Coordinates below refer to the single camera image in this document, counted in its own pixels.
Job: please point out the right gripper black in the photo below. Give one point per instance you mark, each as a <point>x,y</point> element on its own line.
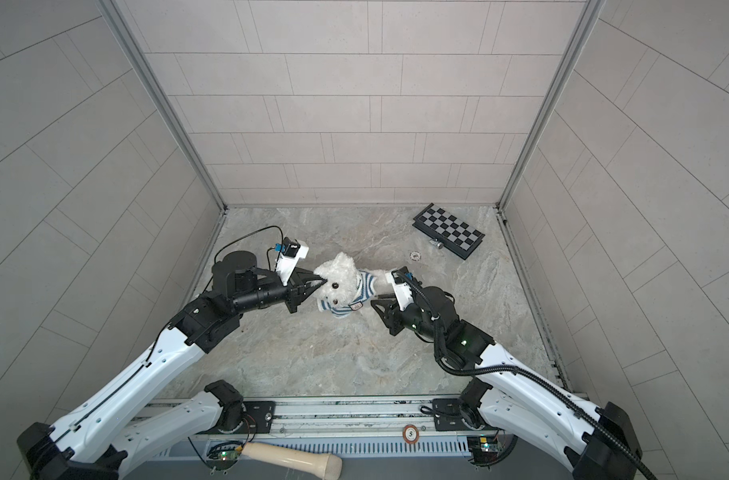
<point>394,319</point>

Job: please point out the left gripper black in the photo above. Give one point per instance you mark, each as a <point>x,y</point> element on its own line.
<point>293,292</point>

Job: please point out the white teddy bear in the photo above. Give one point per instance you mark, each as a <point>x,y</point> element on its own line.
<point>342,269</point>

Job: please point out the blue white striped sweater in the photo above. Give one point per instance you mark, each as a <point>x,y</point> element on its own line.
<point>349,301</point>

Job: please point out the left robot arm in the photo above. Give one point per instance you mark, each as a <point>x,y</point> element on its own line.
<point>100,440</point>

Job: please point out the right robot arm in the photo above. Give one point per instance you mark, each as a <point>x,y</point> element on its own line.
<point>592,442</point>

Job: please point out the black white checkerboard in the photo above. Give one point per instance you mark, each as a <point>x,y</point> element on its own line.
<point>449,231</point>

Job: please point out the red round sticker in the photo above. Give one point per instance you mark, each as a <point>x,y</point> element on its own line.
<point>411,434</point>

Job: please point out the right circuit board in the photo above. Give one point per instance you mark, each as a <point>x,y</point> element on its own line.
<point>484,451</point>

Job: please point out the circuit board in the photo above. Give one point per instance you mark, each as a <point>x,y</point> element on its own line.
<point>225,455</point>
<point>484,451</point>

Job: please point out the left circuit board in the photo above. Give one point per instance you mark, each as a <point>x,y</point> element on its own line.
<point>225,455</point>

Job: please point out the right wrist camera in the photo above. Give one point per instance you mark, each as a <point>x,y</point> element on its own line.
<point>398,280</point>

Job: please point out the aluminium mounting rail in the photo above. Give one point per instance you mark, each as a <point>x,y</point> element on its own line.
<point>292,418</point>

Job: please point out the beige cylindrical handle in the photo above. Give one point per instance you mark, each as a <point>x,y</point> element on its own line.
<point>324,466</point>

